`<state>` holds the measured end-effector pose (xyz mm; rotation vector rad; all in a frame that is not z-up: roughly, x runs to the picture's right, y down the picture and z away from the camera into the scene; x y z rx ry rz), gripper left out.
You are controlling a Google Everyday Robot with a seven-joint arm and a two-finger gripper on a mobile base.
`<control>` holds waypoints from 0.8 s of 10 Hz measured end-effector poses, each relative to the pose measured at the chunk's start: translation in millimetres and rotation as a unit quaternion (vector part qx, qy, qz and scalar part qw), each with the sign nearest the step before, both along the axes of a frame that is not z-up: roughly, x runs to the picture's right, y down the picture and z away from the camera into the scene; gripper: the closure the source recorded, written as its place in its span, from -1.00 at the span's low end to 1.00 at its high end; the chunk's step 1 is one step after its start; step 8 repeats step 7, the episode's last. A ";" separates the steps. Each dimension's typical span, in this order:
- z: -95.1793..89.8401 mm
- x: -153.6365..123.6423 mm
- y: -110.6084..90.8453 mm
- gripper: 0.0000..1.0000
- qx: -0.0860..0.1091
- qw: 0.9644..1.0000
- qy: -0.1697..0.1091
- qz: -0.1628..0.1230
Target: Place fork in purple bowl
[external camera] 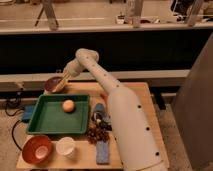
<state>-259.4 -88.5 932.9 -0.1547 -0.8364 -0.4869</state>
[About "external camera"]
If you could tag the blue toy object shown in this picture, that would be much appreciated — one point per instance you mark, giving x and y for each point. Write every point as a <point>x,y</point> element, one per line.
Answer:
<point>99,114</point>

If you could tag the blue sponge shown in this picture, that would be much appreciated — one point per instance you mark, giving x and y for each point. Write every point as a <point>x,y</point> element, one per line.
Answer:
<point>102,152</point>

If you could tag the red bowl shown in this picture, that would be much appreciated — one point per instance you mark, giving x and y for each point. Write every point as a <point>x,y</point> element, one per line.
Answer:
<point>37,149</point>

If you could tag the purple bowl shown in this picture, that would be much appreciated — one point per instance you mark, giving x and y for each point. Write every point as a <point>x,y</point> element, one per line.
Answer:
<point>49,85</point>

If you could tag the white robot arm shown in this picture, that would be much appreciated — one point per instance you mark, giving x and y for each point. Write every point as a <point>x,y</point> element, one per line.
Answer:
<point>135,141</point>

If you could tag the blue power box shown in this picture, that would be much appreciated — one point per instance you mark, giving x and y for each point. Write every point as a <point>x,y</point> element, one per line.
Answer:
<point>28,111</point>

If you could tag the orange round fruit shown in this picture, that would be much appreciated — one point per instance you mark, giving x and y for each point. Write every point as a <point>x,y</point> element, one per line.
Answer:
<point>68,106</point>

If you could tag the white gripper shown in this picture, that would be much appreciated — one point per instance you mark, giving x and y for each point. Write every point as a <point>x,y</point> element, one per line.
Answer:
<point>72,69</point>

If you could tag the bunch of dark grapes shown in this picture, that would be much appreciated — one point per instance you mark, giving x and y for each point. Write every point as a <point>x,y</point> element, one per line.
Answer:
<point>96,133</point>

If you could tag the white plastic cup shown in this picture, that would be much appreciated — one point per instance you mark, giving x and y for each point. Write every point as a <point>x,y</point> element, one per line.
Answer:
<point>66,147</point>

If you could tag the green plastic tray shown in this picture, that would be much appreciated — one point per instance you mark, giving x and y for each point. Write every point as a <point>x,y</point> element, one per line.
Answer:
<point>49,117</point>

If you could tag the grey panel at right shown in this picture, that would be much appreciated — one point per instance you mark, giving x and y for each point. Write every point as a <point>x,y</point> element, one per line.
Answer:
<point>193,110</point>

